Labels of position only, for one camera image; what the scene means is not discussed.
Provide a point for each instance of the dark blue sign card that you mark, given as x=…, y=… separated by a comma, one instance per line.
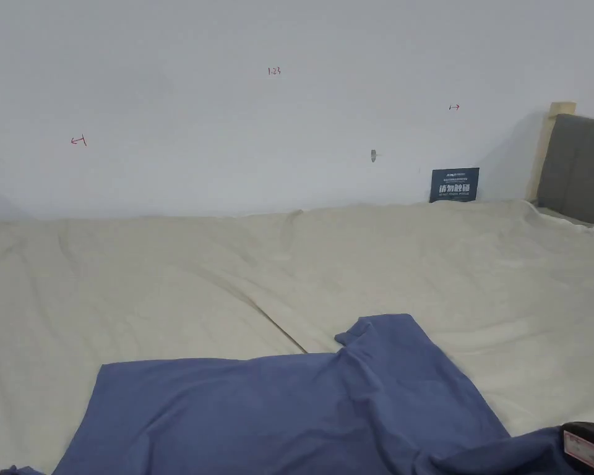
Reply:
x=454, y=185

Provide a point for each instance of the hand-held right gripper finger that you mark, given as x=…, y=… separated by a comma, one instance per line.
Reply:
x=591, y=445

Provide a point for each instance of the small grey wall hook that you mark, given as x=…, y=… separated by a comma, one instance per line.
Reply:
x=373, y=156

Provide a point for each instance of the grey padded headboard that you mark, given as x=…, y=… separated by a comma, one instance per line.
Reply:
x=581, y=168

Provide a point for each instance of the bed with beige sheet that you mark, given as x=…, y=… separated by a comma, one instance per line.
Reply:
x=178, y=277

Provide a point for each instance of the dark blue shirt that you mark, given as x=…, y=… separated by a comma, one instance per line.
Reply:
x=287, y=415

